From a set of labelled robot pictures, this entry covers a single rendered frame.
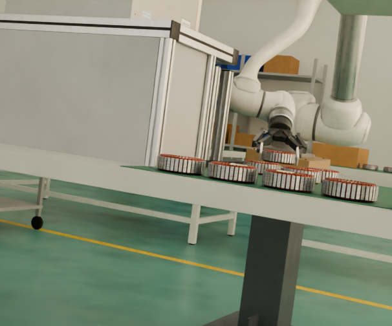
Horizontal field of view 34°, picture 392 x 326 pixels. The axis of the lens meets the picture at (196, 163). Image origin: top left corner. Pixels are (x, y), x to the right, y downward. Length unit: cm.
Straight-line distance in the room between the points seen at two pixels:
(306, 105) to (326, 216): 153
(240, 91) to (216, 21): 732
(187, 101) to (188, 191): 48
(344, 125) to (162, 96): 121
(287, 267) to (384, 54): 627
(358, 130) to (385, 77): 608
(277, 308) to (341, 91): 94
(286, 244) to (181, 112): 114
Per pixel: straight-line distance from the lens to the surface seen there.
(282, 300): 277
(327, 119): 267
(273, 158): 202
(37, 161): 153
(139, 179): 137
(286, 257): 272
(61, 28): 180
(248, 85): 231
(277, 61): 856
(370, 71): 878
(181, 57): 169
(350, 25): 255
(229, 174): 136
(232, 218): 563
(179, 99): 170
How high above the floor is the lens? 84
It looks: 2 degrees down
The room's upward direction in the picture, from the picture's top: 7 degrees clockwise
